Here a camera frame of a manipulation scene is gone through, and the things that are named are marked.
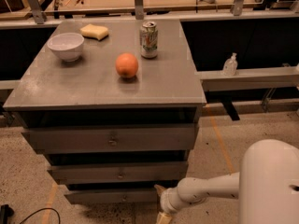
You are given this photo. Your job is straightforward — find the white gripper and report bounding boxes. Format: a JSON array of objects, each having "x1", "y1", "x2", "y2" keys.
[{"x1": 154, "y1": 184, "x2": 181, "y2": 224}]

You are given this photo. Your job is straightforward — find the grey bottom drawer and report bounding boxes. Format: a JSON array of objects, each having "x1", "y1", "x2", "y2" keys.
[{"x1": 65, "y1": 187, "x2": 160, "y2": 204}]

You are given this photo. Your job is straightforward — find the grey drawer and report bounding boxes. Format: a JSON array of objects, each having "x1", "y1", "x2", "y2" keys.
[
  {"x1": 21, "y1": 124, "x2": 198, "y2": 154},
  {"x1": 65, "y1": 187, "x2": 160, "y2": 204},
  {"x1": 49, "y1": 161, "x2": 188, "y2": 185}
]

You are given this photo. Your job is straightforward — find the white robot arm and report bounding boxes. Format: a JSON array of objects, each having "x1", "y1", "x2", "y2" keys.
[{"x1": 155, "y1": 139, "x2": 299, "y2": 224}]

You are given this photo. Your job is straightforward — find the grey middle drawer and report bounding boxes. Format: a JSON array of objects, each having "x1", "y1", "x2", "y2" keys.
[{"x1": 49, "y1": 161, "x2": 188, "y2": 185}]

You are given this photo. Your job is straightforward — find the grey top drawer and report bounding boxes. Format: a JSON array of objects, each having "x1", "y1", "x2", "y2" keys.
[{"x1": 21, "y1": 124, "x2": 198, "y2": 154}]

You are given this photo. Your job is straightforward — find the grey drawer cabinet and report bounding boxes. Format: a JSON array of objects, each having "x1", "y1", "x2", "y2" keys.
[{"x1": 4, "y1": 20, "x2": 206, "y2": 194}]

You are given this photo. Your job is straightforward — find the orange fruit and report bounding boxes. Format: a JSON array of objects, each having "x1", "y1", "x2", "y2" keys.
[{"x1": 115, "y1": 53, "x2": 138, "y2": 78}]

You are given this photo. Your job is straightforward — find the clear sanitizer bottle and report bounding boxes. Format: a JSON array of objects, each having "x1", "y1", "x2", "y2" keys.
[{"x1": 222, "y1": 53, "x2": 237, "y2": 76}]

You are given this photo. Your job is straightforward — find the black floor device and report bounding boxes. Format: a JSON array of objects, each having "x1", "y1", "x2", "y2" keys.
[{"x1": 0, "y1": 204, "x2": 14, "y2": 224}]

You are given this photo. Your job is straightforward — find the soda can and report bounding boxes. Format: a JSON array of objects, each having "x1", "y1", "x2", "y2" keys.
[{"x1": 139, "y1": 21, "x2": 158, "y2": 59}]

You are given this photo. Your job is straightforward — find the yellow sponge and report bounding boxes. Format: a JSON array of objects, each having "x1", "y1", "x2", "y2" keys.
[{"x1": 80, "y1": 24, "x2": 108, "y2": 40}]

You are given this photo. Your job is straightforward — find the white bowl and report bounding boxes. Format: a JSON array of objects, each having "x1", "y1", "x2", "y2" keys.
[{"x1": 47, "y1": 33, "x2": 84, "y2": 62}]

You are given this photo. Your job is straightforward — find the black cable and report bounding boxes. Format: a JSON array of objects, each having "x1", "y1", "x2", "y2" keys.
[{"x1": 19, "y1": 207, "x2": 61, "y2": 224}]

